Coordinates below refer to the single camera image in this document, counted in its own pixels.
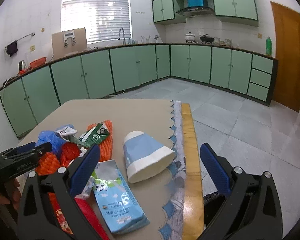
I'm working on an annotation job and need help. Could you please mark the blue plastic bag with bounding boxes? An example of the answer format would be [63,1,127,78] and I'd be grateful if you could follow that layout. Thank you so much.
[36,131,66,159]

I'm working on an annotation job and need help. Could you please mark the red paper bag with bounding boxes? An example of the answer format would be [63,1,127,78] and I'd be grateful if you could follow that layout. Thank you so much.
[48,192,109,240]

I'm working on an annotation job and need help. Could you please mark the green white milk carton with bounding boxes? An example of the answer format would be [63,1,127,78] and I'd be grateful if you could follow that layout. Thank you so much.
[55,122,110,148]

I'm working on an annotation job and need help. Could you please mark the lower green kitchen cabinets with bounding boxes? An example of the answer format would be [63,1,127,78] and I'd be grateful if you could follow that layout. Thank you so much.
[0,44,279,138]

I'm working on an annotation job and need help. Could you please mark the kitchen faucet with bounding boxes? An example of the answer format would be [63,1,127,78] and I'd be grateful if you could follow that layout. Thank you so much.
[118,27,126,45]

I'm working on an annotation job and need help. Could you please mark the left human hand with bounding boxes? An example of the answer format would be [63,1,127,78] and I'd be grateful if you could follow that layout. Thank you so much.
[0,178,21,211]

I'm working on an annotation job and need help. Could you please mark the orange red foam net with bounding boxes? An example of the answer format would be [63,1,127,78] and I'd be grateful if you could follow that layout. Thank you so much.
[35,142,81,176]

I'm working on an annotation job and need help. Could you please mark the blue patterned tablecloth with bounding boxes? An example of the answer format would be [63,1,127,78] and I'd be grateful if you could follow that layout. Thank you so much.
[158,100,186,239]

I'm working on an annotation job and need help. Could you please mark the electric kettle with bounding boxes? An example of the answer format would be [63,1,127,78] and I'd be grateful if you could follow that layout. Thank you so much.
[18,60,27,72]

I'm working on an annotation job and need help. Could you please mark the blue white paper cup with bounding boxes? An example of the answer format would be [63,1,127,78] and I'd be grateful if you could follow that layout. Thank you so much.
[123,131,176,183]

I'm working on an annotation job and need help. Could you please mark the light blue snack pouch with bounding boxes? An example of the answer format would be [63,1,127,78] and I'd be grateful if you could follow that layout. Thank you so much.
[92,160,149,235]

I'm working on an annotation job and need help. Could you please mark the red plastic basin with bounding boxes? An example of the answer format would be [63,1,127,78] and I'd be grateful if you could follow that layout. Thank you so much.
[29,57,46,69]

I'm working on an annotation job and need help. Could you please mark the cardboard box on counter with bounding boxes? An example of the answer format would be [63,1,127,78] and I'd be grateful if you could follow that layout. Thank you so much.
[51,28,87,60]

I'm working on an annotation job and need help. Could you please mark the black wok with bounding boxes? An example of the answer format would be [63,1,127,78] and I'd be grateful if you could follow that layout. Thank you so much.
[200,34,215,44]

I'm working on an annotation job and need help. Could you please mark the green bottle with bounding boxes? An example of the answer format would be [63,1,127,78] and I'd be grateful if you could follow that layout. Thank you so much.
[266,36,272,56]

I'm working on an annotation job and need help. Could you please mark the white cooking pot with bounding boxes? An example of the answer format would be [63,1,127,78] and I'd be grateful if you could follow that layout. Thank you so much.
[185,32,196,43]

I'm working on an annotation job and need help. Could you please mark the window with blinds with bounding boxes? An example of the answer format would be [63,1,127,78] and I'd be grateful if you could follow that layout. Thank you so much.
[61,0,132,44]

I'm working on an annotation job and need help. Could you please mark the wooden door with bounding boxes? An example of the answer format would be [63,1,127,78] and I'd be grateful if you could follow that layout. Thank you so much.
[271,2,300,112]

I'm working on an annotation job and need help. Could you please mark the range hood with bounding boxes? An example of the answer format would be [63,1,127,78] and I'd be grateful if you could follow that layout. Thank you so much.
[177,7,215,18]

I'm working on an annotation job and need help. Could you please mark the blue box above hood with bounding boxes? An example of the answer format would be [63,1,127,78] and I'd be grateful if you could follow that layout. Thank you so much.
[187,0,205,7]

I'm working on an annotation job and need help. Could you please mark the dark towel on rail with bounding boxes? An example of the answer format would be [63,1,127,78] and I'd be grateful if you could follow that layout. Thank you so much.
[6,40,18,57]

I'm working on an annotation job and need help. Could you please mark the metal towel rail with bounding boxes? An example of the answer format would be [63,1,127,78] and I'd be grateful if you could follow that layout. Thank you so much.
[16,32,36,42]

